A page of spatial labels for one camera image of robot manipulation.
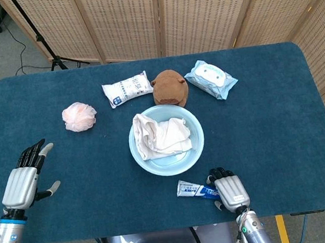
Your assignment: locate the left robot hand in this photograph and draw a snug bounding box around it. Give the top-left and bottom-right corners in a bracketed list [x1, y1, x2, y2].
[0, 137, 64, 213]

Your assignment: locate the blue white toothpaste tube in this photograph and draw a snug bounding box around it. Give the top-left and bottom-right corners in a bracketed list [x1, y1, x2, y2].
[174, 175, 221, 205]

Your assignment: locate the dark blue table mat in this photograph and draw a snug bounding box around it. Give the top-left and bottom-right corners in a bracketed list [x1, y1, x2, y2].
[0, 37, 325, 243]

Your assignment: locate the yellow floor tape strip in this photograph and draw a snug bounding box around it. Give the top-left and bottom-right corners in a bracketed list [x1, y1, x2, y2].
[274, 214, 291, 243]

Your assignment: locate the black tripod stand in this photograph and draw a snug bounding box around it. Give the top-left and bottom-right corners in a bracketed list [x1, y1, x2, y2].
[9, 0, 91, 76]

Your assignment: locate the light blue wet wipes pack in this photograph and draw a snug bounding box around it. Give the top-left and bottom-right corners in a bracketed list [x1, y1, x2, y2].
[182, 55, 241, 105]

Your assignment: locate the thin black floor cable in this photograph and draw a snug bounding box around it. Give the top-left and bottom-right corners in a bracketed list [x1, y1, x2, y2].
[1, 14, 56, 76]

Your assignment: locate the woven rattan folding screen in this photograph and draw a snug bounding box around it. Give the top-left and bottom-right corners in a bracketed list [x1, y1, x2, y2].
[0, 0, 325, 243]

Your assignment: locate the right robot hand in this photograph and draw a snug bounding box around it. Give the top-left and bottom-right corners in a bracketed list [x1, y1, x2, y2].
[203, 164, 251, 214]

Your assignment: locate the pink mesh bath pouf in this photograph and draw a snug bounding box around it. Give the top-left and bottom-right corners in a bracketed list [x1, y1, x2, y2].
[60, 99, 100, 135]

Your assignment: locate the white tissue pack blue label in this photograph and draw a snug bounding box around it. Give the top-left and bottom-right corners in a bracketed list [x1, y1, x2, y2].
[100, 69, 156, 111]

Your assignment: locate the brown capybara plush toy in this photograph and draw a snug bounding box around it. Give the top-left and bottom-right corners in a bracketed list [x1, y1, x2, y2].
[149, 67, 192, 111]

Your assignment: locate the light blue plastic basin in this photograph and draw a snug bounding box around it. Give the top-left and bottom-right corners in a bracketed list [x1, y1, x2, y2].
[124, 99, 210, 181]

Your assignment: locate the white towel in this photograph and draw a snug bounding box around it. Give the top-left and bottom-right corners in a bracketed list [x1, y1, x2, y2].
[131, 107, 194, 162]

